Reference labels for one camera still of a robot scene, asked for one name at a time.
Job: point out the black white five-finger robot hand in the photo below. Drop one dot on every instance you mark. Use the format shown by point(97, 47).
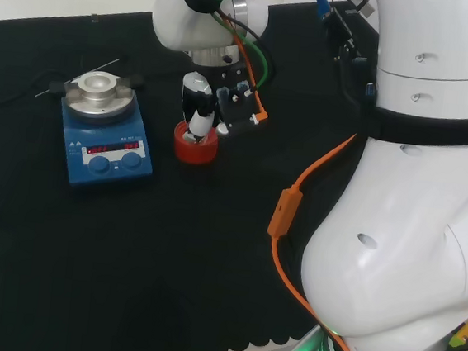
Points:
point(200, 97)

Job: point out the clear glass round-bottom flask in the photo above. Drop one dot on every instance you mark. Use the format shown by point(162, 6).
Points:
point(188, 138)

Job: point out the red round flask stand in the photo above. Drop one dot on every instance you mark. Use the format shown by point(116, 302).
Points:
point(194, 156)

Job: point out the thin steel probe rod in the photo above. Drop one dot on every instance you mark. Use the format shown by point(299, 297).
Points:
point(103, 64)

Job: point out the blue heater with steel top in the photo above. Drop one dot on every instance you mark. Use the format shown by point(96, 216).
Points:
point(106, 167)

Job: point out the clear cloth clip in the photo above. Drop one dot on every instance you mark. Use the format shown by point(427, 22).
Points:
point(95, 18)

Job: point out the black bench cloth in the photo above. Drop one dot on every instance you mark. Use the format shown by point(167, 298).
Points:
point(169, 240)

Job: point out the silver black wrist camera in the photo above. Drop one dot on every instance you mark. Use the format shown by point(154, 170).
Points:
point(239, 122)

